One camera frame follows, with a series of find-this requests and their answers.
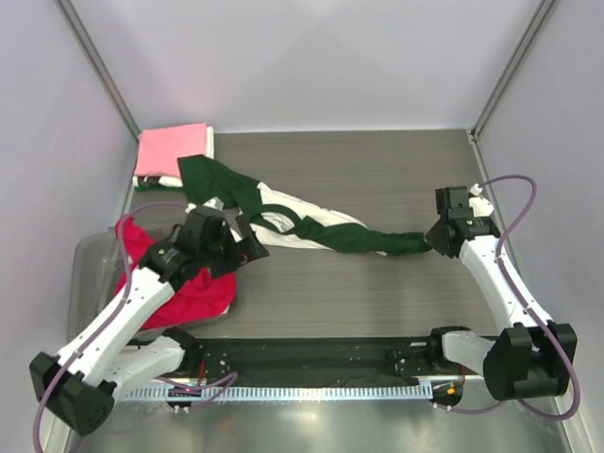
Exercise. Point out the folded pink t shirt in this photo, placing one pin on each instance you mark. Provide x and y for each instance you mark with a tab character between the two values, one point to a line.
160	148

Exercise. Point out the red t shirt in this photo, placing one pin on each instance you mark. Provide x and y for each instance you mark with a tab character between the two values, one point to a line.
199	299

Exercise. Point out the white and green raglan shirt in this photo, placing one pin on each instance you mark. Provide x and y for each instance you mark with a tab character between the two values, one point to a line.
284	220

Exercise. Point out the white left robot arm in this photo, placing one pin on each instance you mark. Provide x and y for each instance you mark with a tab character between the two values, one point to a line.
81	383

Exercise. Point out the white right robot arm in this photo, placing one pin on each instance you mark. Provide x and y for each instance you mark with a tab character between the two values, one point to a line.
531	353

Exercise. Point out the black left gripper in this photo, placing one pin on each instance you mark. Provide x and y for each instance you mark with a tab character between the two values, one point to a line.
243	251

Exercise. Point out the clear plastic bin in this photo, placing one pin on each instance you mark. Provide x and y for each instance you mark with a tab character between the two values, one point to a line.
97	268

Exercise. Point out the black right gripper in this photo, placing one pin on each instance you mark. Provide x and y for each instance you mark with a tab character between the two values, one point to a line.
433	240

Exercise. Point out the perforated metal cable tray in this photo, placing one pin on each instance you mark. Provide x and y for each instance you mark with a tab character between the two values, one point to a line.
157	391

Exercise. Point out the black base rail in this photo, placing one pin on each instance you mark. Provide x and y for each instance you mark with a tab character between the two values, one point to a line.
324	362

